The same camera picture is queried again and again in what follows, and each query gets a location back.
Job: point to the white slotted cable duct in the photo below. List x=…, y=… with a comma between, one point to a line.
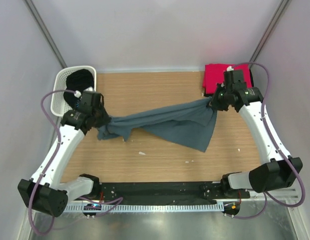
x=84, y=207

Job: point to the blue-grey t shirt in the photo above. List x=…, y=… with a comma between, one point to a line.
x=189, y=124

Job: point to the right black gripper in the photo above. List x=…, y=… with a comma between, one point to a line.
x=214, y=103

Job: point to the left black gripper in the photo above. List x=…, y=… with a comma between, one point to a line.
x=105, y=118

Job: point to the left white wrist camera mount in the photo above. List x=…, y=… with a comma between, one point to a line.
x=77, y=94

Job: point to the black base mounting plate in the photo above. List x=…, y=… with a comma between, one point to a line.
x=169, y=193

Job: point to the white perforated plastic basket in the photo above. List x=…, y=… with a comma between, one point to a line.
x=58, y=104

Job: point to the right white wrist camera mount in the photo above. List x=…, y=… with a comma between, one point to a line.
x=229, y=68

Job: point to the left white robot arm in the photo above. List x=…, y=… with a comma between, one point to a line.
x=44, y=191

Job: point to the black t shirt in basket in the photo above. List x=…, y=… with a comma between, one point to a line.
x=77, y=81

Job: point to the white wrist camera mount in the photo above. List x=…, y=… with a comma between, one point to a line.
x=229, y=68
x=77, y=94

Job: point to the folded black t shirt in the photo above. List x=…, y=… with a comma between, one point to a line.
x=252, y=77

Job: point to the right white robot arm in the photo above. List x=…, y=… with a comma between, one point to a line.
x=277, y=168

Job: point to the aluminium frame rail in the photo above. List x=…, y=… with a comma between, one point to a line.
x=280, y=194

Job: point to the folded red t shirt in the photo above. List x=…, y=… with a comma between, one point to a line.
x=223, y=67

